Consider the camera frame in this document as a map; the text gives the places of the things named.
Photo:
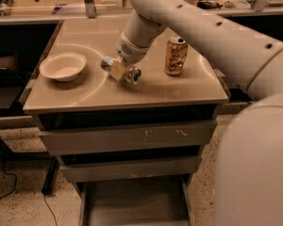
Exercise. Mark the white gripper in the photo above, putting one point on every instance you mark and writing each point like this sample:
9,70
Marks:
131,53

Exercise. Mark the silver redbull can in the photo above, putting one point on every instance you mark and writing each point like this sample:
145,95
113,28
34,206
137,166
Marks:
132,74

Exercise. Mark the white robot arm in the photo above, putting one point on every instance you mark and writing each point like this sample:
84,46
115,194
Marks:
249,165

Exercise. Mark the gold soda can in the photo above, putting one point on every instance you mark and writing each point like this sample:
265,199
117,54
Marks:
176,53

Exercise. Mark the grey drawer cabinet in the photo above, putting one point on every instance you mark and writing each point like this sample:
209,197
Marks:
94,99

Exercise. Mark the top drawer front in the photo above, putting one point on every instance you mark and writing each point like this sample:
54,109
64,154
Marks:
127,138

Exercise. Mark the middle drawer front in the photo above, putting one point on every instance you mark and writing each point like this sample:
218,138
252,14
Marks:
131,169

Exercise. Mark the open bottom drawer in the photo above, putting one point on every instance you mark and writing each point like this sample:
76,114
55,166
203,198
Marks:
156,201

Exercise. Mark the white bowl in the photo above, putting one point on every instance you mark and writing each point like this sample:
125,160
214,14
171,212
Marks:
63,67

